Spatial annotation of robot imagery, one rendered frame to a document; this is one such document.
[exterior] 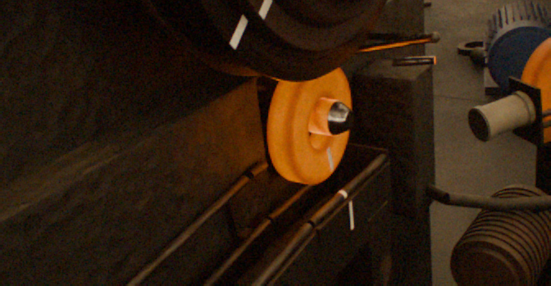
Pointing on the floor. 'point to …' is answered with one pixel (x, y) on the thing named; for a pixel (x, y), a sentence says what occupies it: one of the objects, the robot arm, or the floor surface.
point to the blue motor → (512, 43)
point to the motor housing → (503, 244)
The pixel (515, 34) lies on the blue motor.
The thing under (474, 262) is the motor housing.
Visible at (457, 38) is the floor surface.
